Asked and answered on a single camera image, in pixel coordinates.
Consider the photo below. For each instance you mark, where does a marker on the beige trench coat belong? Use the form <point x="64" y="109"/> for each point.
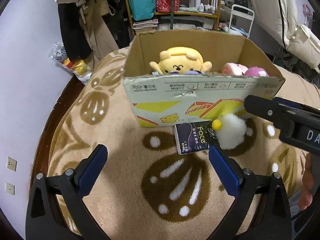
<point x="97" y="33"/>

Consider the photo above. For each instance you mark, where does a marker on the plastic bag with toys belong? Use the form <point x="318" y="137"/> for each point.
<point x="77" y="67"/>

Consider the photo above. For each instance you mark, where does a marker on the cream folded mattress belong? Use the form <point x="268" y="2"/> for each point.
<point x="279" y="18"/>

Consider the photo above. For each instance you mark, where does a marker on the white fluffy plush toy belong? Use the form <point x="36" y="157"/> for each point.
<point x="230" y="131"/>

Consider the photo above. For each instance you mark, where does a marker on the dark purple Face tissue pack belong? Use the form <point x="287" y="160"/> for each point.
<point x="191" y="137"/>

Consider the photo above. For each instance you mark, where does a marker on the cardboard box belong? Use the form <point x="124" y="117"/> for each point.
<point x="165" y="100"/>

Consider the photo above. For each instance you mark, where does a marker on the green pole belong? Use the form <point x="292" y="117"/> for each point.
<point x="172" y="5"/>

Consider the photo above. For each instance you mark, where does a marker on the wooden shelf unit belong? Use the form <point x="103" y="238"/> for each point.
<point x="195" y="8"/>

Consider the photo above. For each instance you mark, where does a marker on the beige brown patterned blanket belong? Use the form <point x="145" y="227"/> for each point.
<point x="141" y="187"/>

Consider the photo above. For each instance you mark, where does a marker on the black coat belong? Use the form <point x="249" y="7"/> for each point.
<point x="73" y="36"/>

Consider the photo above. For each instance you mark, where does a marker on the white rolling cart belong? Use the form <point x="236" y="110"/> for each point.
<point x="239" y="20"/>

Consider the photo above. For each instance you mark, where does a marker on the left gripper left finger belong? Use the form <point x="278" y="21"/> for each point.
<point x="87" y="172"/>

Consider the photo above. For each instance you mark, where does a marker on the wall socket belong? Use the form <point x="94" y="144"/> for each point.
<point x="11" y="164"/>
<point x="10" y="188"/>

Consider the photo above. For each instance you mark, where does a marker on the person's right hand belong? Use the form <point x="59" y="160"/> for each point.
<point x="308" y="183"/>

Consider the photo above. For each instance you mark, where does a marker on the yellow plush doll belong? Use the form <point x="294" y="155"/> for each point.
<point x="180" y="60"/>

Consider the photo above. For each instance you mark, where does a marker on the pink plush toy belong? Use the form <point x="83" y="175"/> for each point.
<point x="256" y="72"/>

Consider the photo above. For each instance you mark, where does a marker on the pink roll plush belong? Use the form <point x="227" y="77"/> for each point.
<point x="234" y="69"/>

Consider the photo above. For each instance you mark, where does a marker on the lower wall socket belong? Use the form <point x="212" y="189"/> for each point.
<point x="10" y="188"/>

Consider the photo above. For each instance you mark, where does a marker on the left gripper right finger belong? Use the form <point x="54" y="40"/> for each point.
<point x="272" y="217"/>

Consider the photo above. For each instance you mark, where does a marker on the stack of books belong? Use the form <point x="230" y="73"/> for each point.
<point x="145" y="26"/>

